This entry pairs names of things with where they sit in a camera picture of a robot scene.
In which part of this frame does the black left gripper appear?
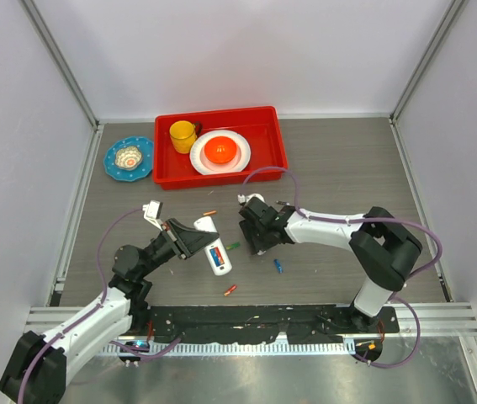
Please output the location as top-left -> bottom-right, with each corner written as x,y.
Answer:
138,218 -> 218,278

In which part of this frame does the blue battery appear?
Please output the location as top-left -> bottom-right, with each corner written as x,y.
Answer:
209,247 -> 221,267
273,259 -> 284,274

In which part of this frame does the white air conditioner remote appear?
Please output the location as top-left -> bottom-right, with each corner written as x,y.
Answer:
193,216 -> 232,276

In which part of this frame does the red battery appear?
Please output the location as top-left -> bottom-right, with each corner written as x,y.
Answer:
213,247 -> 225,266

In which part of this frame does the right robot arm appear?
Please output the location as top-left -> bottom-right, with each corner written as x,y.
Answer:
238,194 -> 422,332

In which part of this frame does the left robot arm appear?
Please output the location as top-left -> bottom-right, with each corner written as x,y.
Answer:
0,218 -> 220,403

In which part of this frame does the green battery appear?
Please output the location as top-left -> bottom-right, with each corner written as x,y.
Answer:
225,242 -> 241,250

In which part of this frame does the orange battery left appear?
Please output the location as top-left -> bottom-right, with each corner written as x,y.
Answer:
223,284 -> 237,296

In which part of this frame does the white plate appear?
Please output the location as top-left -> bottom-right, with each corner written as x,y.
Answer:
189,130 -> 252,175

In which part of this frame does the orange bowl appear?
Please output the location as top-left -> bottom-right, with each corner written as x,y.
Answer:
204,136 -> 237,165

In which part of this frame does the red plastic tray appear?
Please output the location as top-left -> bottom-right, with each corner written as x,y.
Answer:
152,106 -> 288,190

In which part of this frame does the small patterned bowl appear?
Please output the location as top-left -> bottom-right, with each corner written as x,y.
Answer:
114,146 -> 143,171

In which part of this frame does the blue dotted plate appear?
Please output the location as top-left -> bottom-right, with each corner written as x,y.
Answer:
103,136 -> 154,183

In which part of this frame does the yellow mug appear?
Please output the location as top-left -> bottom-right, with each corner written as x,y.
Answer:
169,120 -> 203,154

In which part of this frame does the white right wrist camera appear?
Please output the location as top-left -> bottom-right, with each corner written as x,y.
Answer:
237,193 -> 265,206

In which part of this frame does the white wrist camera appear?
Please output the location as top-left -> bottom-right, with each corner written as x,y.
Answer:
142,200 -> 162,231
237,193 -> 265,206

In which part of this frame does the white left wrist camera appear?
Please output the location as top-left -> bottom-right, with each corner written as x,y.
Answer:
142,200 -> 162,231

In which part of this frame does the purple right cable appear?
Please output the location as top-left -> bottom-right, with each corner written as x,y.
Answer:
241,166 -> 444,370

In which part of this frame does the purple cable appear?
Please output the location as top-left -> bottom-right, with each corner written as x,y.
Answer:
17,208 -> 183,404
241,166 -> 444,370

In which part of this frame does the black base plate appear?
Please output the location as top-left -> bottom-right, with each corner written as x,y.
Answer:
125,305 -> 400,345

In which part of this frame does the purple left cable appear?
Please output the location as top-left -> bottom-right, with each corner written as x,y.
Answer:
17,208 -> 183,404

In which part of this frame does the white cable duct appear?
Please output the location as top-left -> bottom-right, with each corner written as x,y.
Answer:
98,340 -> 357,358

